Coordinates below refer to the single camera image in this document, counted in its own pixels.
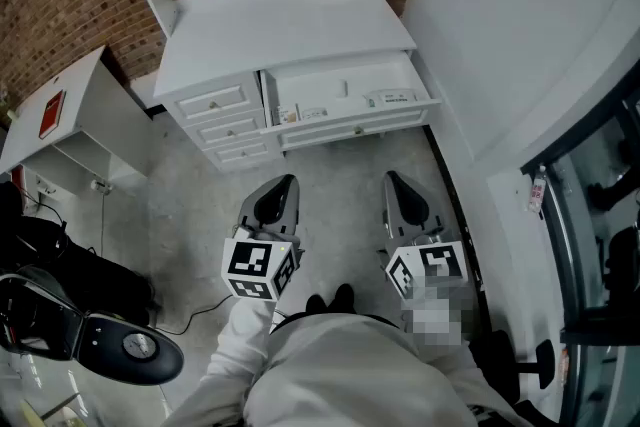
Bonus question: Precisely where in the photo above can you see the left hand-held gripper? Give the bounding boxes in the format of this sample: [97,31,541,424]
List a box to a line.
[221,173,306,302]

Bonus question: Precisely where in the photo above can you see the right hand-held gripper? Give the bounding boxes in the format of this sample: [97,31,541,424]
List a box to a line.
[377,170,470,301]

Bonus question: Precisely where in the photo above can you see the wide white drawer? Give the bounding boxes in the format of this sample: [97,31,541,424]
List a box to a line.
[258,49,444,151]

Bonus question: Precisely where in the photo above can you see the person's right forearm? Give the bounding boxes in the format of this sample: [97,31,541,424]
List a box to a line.
[399,287,481,366]

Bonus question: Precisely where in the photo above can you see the person's left forearm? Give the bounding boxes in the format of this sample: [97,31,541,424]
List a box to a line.
[199,295,279,391]

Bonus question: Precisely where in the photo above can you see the small white desk drawer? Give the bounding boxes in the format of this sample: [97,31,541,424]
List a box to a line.
[202,137,284,172]
[187,110,269,149]
[172,83,262,120]

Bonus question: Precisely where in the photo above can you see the small box with beige picture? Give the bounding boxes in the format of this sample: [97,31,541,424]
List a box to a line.
[271,105,300,127]

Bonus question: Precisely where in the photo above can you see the person's black left shoe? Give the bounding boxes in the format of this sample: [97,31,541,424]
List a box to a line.
[305,293,330,315]

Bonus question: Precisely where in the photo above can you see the person's black shoe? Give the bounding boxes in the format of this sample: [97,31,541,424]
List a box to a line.
[305,293,330,315]
[328,283,357,315]

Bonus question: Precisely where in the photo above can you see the person's black right shoe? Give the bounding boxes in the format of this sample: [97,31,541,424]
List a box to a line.
[328,283,357,315]

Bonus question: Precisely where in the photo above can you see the person's black trousers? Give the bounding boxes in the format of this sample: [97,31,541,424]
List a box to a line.
[272,311,401,334]

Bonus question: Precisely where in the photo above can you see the white pack with green label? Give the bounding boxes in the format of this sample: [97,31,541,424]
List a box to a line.
[366,88,419,109]

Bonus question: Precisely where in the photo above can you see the plastic bottle with red label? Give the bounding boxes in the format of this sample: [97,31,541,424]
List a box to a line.
[528,164,549,215]

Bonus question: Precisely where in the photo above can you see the person's light sweatshirt torso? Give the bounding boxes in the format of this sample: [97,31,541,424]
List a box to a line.
[164,312,531,427]

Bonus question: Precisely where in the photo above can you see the black office chair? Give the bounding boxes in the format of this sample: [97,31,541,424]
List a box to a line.
[468,328,557,419]

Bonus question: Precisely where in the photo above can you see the white desk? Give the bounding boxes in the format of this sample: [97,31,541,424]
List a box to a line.
[152,0,444,174]

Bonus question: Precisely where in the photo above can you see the black framed glass door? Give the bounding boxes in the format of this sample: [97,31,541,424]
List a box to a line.
[518,64,640,427]

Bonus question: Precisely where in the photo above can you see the black rounded seat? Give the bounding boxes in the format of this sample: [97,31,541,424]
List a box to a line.
[74,311,186,387]

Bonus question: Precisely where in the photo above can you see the white side table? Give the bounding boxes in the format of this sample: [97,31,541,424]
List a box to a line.
[0,45,157,202]

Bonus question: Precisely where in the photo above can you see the red book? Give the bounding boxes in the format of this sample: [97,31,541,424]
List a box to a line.
[38,89,68,141]

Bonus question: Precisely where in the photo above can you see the grey rimmed black case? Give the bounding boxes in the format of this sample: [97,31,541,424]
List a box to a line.
[0,270,85,362]

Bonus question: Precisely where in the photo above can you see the black floor cable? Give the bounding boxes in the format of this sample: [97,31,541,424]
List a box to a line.
[153,293,236,337]

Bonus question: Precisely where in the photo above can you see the yellow wooden frame stand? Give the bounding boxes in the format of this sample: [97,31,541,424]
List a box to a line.
[18,392,85,427]

